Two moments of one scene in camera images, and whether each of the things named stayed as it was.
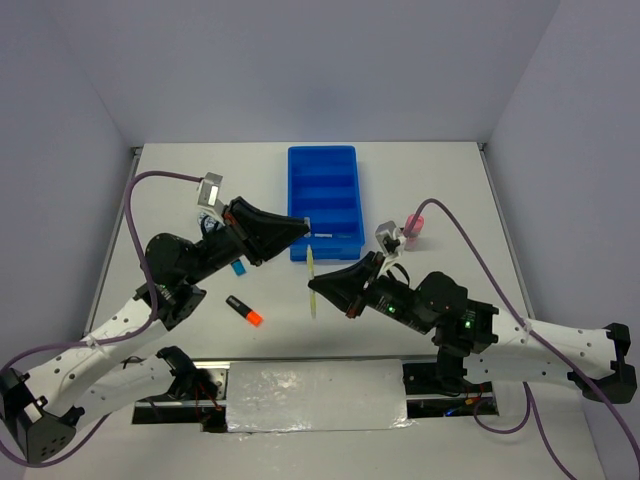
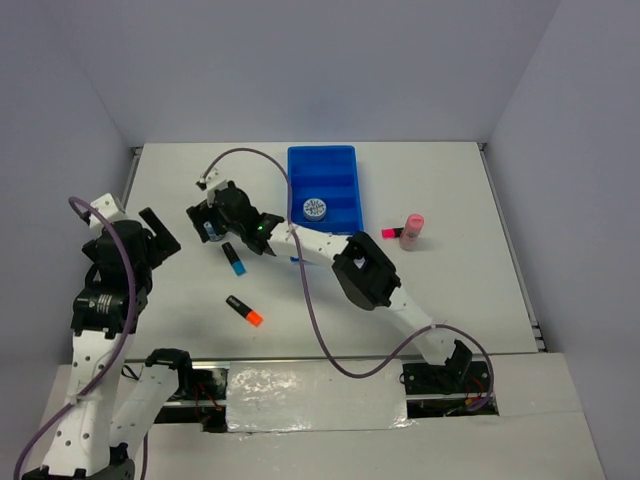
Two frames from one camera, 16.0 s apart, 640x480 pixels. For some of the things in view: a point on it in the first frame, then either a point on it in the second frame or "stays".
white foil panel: [321, 395] stays
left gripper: [257, 233] → [167, 243]
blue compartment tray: [323, 187] stays
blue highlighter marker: [238, 267] stays
